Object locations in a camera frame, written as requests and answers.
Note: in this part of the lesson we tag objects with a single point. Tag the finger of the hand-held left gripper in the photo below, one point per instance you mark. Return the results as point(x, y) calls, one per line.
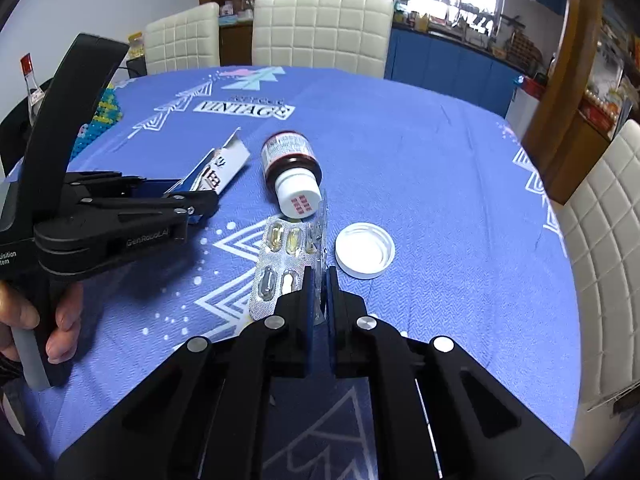
point(115, 183)
point(195, 203)

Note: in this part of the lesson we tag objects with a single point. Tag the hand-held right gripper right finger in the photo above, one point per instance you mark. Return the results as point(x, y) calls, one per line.
point(345, 320)

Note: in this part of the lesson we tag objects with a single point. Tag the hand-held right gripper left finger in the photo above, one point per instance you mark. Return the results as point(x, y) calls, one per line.
point(300, 320)

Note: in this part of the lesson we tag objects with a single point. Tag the small white medicine box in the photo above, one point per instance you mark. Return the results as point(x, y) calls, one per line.
point(225, 164)

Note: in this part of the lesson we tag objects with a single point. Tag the silver capsule blister pack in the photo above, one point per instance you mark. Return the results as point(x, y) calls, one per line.
point(280, 266)

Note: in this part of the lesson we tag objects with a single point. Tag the person's left hand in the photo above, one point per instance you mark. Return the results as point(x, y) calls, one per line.
point(65, 322)

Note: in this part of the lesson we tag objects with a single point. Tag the colourful bead mat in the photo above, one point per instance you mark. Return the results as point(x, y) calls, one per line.
point(100, 120)

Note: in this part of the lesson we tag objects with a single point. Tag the glass bottle with red cap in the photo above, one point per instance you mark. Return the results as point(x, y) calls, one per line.
point(32, 96)

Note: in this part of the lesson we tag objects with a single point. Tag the white round lid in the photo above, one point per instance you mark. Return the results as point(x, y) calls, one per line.
point(365, 251)

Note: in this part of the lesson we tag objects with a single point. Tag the brown medicine bottle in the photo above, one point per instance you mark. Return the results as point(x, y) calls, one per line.
point(290, 160)

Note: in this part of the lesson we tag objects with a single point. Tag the black box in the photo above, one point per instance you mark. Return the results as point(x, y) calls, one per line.
point(136, 66)

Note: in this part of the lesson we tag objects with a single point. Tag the yellow bottle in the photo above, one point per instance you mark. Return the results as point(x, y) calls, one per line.
point(136, 45)

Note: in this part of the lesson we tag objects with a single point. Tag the cream quilted chair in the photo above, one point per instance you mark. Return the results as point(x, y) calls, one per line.
point(605, 220)
point(320, 30)
point(182, 35)

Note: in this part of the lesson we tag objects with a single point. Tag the wooden glass cabinet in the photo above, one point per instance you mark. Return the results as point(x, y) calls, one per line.
point(235, 45)

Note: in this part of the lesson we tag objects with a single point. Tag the blue kitchen cabinets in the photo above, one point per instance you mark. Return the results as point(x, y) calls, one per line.
point(450, 75)

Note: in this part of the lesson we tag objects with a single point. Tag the white water dispenser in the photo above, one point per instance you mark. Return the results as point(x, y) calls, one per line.
point(522, 110)

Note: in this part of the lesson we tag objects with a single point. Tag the wooden goods shelf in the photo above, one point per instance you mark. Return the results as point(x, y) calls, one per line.
point(610, 102)

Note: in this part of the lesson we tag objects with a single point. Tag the wooden door frame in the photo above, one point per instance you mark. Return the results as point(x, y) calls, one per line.
point(565, 85)

